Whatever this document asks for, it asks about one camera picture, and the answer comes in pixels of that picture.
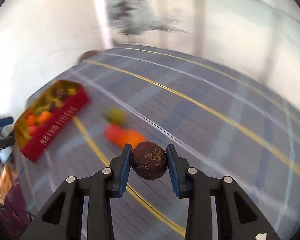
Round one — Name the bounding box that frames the dark brown passion fruit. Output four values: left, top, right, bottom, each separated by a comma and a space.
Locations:
130, 141, 168, 180

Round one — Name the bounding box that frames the large orange fruit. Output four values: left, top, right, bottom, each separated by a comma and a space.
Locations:
116, 129, 147, 148

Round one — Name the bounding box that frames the orange tangerine left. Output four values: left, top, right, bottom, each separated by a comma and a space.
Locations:
26, 114, 37, 127

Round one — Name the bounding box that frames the orange tangerine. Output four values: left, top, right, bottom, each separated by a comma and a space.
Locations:
26, 114, 37, 127
38, 111, 52, 125

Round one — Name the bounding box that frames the red gold tin box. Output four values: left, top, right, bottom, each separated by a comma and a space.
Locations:
13, 80, 90, 163

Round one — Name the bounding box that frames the orange tangerine right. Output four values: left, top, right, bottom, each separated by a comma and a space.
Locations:
38, 111, 52, 125

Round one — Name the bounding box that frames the red tomato fruit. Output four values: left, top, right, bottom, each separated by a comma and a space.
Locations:
103, 124, 123, 145

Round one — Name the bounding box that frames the round grey millstone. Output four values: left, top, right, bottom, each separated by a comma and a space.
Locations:
77, 50, 99, 62

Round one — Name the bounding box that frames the green round fruit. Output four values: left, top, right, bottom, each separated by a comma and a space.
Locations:
102, 107, 126, 126

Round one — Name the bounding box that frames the painted landscape folding screen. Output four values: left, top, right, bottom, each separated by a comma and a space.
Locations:
105, 0, 300, 108

